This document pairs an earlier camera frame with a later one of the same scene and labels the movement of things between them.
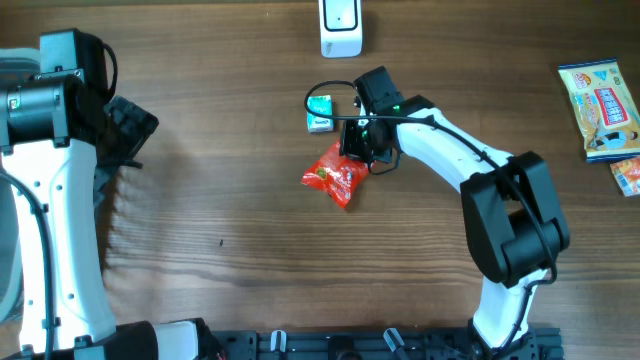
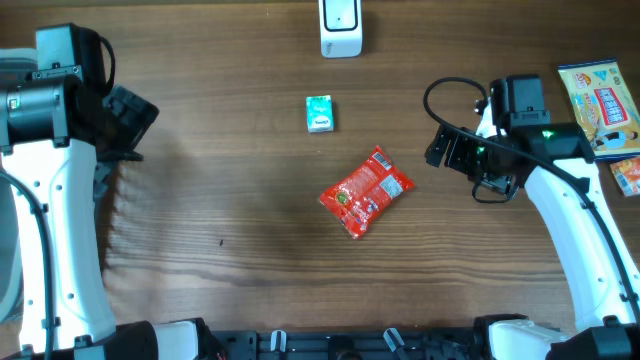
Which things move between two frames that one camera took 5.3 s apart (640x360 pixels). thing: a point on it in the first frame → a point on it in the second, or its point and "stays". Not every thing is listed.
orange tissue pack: (627, 175) stays
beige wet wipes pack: (607, 110) stays
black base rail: (375, 345) stays
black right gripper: (350, 147) → (456, 157)
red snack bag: (338, 175) → (354, 203)
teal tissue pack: (317, 123) stays
